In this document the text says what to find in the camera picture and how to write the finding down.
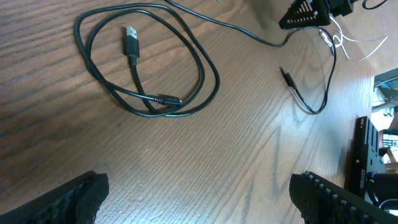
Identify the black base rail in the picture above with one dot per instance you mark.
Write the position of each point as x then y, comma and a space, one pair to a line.
371, 178

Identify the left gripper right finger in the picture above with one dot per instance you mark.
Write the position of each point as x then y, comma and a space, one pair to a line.
321, 201

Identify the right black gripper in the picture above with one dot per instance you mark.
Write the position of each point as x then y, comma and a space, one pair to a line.
308, 13

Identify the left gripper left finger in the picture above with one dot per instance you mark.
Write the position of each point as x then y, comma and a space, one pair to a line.
76, 201

